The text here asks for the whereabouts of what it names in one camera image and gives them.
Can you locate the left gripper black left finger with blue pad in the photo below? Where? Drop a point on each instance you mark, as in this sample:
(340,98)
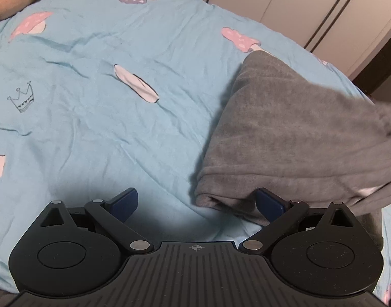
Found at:
(123,205)

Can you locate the white wardrobe with black stripes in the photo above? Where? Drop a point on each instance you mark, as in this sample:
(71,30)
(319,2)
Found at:
(346,33)

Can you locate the light blue mushroom bedsheet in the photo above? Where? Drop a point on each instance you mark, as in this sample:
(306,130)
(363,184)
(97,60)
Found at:
(99,96)

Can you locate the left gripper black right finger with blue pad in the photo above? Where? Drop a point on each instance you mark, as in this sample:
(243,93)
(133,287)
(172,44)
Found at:
(270,205)

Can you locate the grey knit pants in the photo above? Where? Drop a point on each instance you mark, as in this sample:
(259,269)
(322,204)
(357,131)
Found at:
(300,141)

